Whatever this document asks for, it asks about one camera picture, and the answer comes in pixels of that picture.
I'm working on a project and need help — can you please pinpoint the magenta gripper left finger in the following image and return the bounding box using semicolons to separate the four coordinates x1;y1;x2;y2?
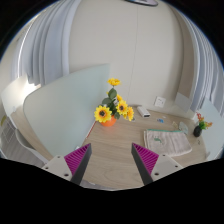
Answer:
41;143;93;186

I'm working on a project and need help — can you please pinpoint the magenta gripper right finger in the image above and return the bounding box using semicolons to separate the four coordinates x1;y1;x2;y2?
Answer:
130;142;184;186

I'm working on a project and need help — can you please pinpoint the beige folded towel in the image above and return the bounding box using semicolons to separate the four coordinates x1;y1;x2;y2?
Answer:
144;129;192;157

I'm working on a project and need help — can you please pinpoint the white rectangular box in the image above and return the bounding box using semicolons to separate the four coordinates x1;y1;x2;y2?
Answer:
137;106;151;118

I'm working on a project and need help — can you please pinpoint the small clear glass object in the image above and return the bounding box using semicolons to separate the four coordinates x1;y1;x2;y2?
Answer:
179;122;188;134

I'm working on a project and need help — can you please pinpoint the frosted glass desk divider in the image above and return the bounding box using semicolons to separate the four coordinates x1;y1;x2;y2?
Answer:
23;64;110;156

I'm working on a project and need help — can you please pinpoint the small black vase with flowers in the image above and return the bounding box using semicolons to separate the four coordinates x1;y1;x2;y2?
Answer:
193;113;213;137

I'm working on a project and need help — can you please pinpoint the sunflower bouquet in orange pot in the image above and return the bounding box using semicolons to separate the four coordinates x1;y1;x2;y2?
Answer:
94;78;134;127

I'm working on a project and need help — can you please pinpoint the right frosted desk divider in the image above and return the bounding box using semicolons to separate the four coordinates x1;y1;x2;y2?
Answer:
198;99;224;161

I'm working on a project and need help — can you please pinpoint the right grey curtain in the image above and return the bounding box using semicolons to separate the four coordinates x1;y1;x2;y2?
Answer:
172;9;224;117

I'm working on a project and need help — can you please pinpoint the grey curtain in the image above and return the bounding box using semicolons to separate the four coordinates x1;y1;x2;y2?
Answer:
11;0;81;86
172;9;224;117

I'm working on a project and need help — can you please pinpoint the left grey curtain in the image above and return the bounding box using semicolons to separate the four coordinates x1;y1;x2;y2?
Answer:
11;0;81;86

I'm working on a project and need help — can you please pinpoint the white wall socket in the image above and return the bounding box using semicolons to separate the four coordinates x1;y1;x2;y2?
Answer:
154;97;166;108

